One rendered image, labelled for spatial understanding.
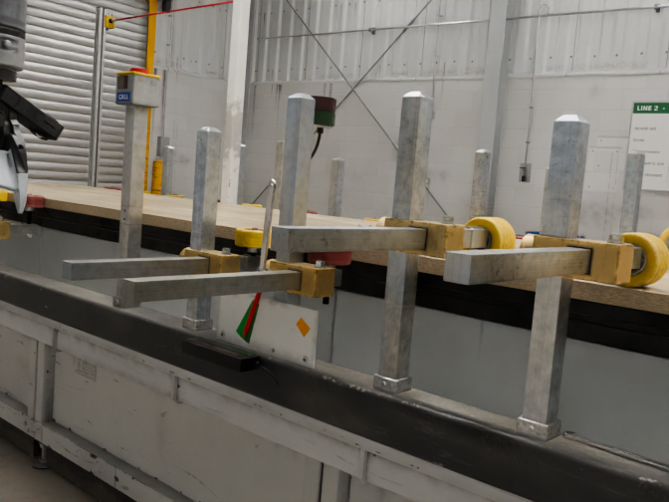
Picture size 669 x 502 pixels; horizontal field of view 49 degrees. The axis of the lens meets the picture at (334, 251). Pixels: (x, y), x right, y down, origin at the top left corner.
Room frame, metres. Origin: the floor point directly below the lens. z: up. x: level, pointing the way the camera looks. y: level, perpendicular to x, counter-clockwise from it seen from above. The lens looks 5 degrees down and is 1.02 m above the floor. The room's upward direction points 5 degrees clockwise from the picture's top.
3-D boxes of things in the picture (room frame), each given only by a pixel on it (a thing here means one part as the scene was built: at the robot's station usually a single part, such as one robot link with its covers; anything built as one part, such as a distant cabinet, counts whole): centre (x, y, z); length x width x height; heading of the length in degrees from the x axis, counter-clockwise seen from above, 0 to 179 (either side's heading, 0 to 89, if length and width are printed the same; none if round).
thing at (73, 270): (1.36, 0.30, 0.84); 0.44 x 0.03 x 0.04; 139
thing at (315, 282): (1.28, 0.06, 0.85); 0.14 x 0.06 x 0.05; 49
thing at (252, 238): (1.51, 0.17, 0.85); 0.08 x 0.08 x 0.11
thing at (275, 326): (1.30, 0.12, 0.75); 0.26 x 0.01 x 0.10; 49
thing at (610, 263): (0.95, -0.31, 0.95); 0.14 x 0.06 x 0.05; 49
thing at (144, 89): (1.63, 0.46, 1.18); 0.07 x 0.07 x 0.08; 49
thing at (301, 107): (1.30, 0.08, 0.93); 0.04 x 0.04 x 0.48; 49
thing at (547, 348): (0.97, -0.30, 0.89); 0.04 x 0.04 x 0.48; 49
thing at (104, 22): (3.82, 1.27, 1.25); 0.15 x 0.08 x 1.10; 49
